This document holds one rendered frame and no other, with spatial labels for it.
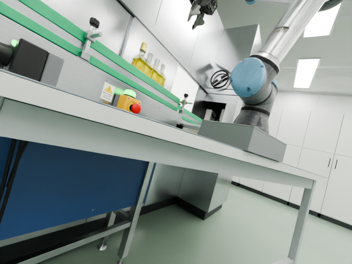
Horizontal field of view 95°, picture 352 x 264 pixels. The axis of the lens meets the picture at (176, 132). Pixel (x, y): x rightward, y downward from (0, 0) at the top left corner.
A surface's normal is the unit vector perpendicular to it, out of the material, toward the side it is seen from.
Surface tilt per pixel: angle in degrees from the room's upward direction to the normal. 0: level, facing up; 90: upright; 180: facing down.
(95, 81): 90
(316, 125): 90
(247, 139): 90
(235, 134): 90
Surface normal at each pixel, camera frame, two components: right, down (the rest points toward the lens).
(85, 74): 0.81, 0.21
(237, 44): -0.52, -0.19
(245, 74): -0.69, -0.12
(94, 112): 0.54, 0.11
